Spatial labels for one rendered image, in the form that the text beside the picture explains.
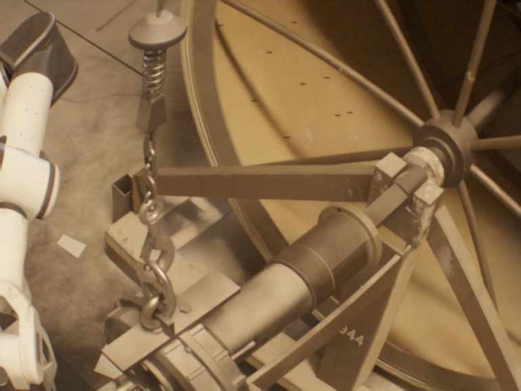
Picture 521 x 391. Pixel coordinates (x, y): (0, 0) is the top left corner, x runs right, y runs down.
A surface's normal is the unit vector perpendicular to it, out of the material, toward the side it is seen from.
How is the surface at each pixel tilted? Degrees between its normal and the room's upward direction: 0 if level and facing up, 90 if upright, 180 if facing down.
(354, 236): 28
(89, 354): 0
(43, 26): 22
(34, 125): 34
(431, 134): 90
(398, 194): 15
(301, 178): 90
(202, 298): 0
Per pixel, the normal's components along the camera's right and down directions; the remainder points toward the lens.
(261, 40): 0.73, 0.29
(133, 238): 0.09, -0.70
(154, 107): 0.74, 0.52
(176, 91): -0.06, 0.70
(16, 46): -0.22, -0.53
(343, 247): 0.43, -0.37
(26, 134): 0.61, -0.47
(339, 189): -0.67, 0.48
